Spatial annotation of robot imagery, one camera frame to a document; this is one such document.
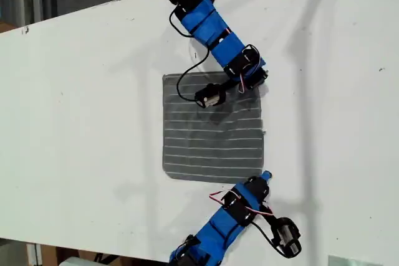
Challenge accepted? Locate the grey striped square towel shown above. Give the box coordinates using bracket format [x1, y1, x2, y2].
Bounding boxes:
[161, 71, 267, 185]

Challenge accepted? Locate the pale plastic container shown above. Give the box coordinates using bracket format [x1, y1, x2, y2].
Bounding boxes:
[59, 256, 96, 266]

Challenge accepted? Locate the brown cardboard box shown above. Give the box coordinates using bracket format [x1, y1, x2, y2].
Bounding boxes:
[40, 244, 122, 266]

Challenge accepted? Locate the brown board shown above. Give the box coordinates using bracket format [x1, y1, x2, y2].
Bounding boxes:
[0, 20, 21, 35]

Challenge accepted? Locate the black camera stalk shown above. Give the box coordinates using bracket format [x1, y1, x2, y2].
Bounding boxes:
[218, 79, 239, 94]
[261, 205, 280, 226]

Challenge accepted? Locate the black camera box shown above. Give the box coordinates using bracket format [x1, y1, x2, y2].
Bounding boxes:
[194, 83, 227, 109]
[270, 216, 303, 259]

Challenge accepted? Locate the black camera cable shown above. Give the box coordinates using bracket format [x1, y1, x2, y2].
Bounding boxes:
[251, 219, 294, 260]
[170, 9, 213, 102]

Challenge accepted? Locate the white post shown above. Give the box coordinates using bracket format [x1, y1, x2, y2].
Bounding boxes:
[26, 242, 43, 266]

